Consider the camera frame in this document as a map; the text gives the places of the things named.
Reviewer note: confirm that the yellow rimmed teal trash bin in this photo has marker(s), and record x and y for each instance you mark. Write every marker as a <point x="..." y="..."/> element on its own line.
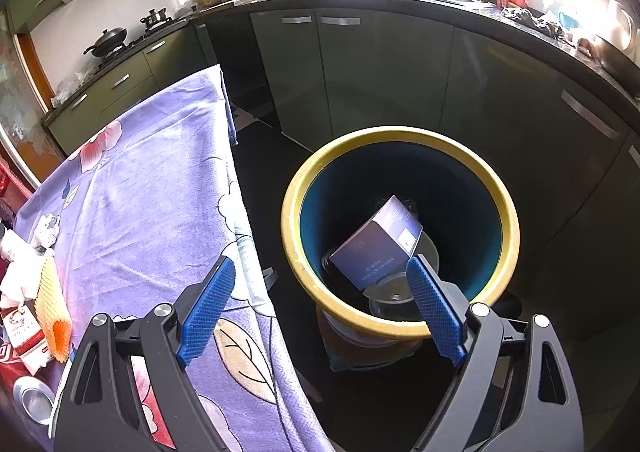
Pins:
<point x="363" y="201"/>

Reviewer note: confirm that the green lower kitchen cabinets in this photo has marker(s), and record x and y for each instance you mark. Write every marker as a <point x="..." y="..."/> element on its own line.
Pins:
<point x="561" y="131"/>

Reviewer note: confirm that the clear plastic cup lid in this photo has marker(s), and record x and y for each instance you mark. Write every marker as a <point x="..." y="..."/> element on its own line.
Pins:
<point x="390" y="298"/>

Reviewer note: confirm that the purple floral tablecloth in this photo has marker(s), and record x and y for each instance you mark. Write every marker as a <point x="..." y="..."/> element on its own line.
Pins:
<point x="146" y="207"/>

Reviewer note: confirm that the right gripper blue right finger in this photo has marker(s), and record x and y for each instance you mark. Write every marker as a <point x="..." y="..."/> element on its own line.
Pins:
<point x="442" y="307"/>

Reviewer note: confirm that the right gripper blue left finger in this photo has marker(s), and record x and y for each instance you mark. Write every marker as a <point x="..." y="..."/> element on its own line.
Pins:
<point x="199" y="307"/>

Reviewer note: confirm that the orange foam fruit net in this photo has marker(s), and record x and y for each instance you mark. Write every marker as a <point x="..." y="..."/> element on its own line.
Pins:
<point x="52" y="313"/>

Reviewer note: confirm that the red crushed cola can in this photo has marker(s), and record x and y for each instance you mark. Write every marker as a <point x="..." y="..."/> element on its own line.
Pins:
<point x="29" y="394"/>

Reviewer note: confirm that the black wok with lid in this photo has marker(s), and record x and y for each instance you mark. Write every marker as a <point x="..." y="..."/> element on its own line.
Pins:
<point x="108" y="42"/>

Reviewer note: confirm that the crumpled white tissue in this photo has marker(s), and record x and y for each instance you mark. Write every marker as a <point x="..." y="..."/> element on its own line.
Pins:
<point x="31" y="269"/>

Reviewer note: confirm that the red white drink carton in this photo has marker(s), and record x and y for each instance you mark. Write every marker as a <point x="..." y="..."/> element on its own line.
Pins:
<point x="26" y="338"/>

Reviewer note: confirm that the pink purple cardboard box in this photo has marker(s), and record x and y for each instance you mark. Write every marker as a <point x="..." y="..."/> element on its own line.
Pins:
<point x="380" y="246"/>

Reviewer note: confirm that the gas stove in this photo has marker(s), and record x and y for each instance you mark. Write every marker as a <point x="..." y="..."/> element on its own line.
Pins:
<point x="138" y="41"/>

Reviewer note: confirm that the small steel pot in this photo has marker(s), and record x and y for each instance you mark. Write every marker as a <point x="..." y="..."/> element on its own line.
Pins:
<point x="155" y="18"/>

